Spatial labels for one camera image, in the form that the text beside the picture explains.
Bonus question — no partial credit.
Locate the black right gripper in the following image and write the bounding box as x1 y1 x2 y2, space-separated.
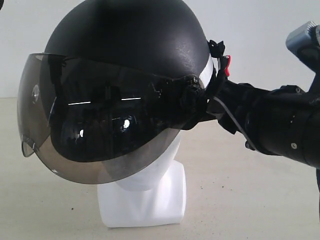
207 81 315 155

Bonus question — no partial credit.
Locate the black helmet with visor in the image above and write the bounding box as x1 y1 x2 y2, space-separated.
17 0 231 185

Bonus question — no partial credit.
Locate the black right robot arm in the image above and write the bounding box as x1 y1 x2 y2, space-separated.
207 81 320 169

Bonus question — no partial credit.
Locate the white mannequin head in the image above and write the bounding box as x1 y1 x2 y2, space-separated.
97 134 187 228

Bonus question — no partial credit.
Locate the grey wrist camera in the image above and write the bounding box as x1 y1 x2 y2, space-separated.
285 21 320 73

